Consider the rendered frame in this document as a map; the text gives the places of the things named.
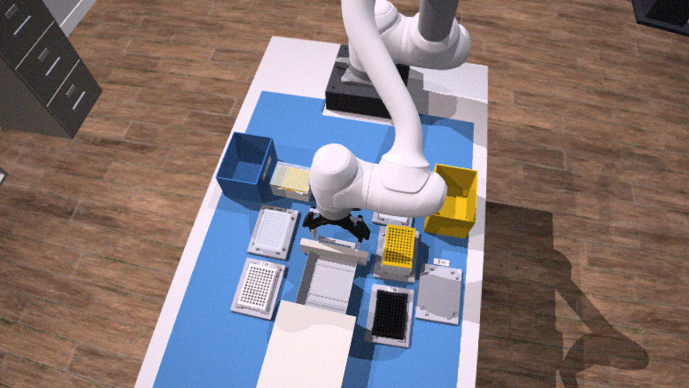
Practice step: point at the yellow open-top bin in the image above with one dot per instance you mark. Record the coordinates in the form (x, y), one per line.
(458, 213)

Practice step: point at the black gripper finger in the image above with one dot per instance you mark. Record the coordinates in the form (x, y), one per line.
(313, 223)
(358, 228)

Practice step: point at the blue open-top bin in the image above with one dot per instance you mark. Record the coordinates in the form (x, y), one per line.
(250, 161)

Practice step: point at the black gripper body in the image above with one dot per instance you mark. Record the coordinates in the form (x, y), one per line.
(344, 220)

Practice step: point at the white label with black text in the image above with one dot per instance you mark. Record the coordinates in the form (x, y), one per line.
(441, 262)

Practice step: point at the blue bench mat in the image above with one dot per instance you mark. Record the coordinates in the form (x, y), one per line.
(213, 347)

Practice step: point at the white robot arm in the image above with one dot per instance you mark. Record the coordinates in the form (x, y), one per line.
(401, 184)

